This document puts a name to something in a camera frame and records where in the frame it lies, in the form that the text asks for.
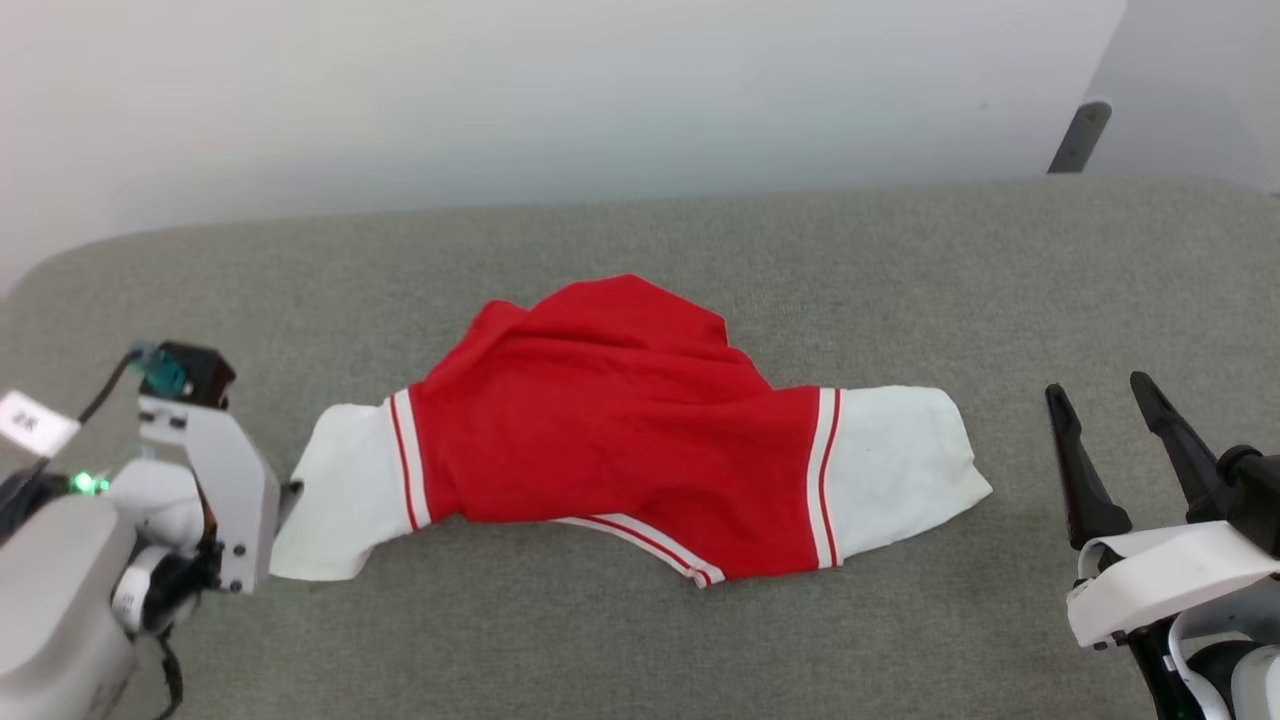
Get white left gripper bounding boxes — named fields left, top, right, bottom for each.
left=108, top=395, right=306, bottom=638

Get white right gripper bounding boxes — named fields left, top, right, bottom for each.
left=1044, top=371, right=1280, bottom=720

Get red and white jersey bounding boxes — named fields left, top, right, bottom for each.
left=268, top=273, right=994, bottom=589

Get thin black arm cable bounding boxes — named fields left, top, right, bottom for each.
left=150, top=628, right=187, bottom=720

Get white cable label tag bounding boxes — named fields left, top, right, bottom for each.
left=0, top=389, right=82, bottom=460

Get dark grey wall bracket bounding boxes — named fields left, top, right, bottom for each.
left=1046, top=99, right=1114, bottom=176

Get grey wall panel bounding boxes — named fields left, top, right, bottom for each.
left=1080, top=0, right=1280, bottom=197

